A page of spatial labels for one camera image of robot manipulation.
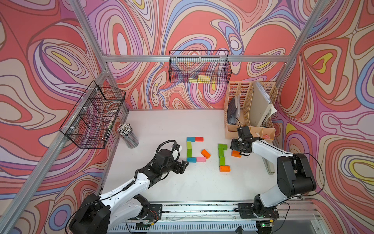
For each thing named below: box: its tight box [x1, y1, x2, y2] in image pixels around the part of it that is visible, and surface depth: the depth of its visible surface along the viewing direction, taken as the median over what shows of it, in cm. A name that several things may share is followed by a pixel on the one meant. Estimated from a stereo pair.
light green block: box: [186, 141, 193, 149], surface depth 102 cm
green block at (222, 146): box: [217, 143, 228, 151], surface depth 98 cm
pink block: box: [196, 156, 206, 163], surface depth 93 cm
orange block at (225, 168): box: [219, 165, 231, 173], surface depth 89 cm
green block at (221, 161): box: [219, 156, 225, 166], surface depth 93 cm
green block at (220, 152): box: [218, 148, 224, 158], surface depth 96 cm
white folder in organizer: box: [248, 81, 278, 127], surface depth 93 cm
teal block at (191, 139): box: [186, 136, 196, 142], surface depth 103 cm
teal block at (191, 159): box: [186, 156, 197, 163], surface depth 93 cm
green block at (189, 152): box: [187, 148, 192, 158], surface depth 97 cm
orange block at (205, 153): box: [201, 148, 211, 160], surface depth 95 cm
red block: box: [194, 136, 205, 142], surface depth 103 cm
